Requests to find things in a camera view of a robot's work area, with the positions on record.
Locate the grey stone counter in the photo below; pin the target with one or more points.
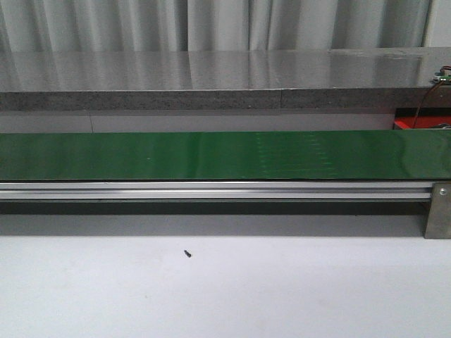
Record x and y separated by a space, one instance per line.
222 80

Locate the green conveyor belt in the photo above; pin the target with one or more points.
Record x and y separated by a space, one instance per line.
318 155

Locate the red plastic tray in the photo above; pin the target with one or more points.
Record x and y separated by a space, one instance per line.
427 118

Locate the small green circuit board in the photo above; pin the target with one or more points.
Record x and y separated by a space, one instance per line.
442 76

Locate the grey curtain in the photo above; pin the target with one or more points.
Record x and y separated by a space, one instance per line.
210 25

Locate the aluminium conveyor side rail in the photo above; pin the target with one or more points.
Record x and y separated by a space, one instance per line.
404 190

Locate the steel conveyor support bracket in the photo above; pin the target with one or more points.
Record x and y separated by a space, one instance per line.
438 220

